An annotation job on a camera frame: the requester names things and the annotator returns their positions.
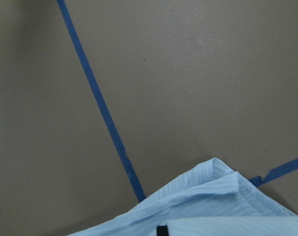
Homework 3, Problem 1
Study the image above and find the light blue button-up shirt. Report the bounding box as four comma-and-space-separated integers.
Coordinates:
75, 158, 295, 236

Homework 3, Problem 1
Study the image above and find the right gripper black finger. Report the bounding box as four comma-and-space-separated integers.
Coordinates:
156, 226, 168, 236

